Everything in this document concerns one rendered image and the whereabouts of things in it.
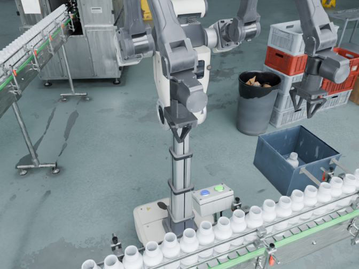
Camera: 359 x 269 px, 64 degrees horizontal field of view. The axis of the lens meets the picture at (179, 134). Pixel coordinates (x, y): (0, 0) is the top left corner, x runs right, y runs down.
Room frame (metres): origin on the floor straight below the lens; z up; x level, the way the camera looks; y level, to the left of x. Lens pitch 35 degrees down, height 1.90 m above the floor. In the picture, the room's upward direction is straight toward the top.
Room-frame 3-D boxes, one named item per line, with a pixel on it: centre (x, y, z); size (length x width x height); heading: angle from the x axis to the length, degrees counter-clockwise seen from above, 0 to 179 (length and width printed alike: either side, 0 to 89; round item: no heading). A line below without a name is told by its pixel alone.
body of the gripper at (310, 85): (0.86, -0.42, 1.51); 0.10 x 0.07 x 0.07; 22
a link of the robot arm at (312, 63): (0.85, -0.43, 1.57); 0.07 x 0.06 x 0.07; 25
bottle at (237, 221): (0.61, -0.19, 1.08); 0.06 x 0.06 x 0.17
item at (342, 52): (3.52, -1.95, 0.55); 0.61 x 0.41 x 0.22; 115
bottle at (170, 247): (0.52, 0.03, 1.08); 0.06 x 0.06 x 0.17
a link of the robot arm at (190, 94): (0.65, -0.02, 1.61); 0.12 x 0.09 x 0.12; 24
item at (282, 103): (3.16, -1.33, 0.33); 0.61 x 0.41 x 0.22; 118
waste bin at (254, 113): (2.86, -0.86, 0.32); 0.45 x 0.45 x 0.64
